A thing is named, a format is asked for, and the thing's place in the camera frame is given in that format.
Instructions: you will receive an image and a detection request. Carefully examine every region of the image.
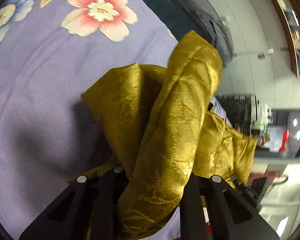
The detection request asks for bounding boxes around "black wire shelf rack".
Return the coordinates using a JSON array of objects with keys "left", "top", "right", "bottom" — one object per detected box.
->
[{"left": 216, "top": 94, "right": 258, "bottom": 135}]

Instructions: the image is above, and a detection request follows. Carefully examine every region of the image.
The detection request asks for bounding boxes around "dark grey folded blanket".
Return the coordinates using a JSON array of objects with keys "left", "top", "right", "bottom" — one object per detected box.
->
[{"left": 143, "top": 0, "right": 234, "bottom": 67}]

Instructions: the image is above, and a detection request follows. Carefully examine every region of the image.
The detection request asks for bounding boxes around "golden silk padded jacket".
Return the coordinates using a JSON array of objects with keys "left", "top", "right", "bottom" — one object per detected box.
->
[{"left": 81, "top": 31, "right": 256, "bottom": 239}]

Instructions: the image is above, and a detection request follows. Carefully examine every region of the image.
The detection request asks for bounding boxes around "purple floral bed quilt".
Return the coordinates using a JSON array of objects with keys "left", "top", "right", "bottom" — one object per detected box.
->
[{"left": 0, "top": 0, "right": 233, "bottom": 240}]

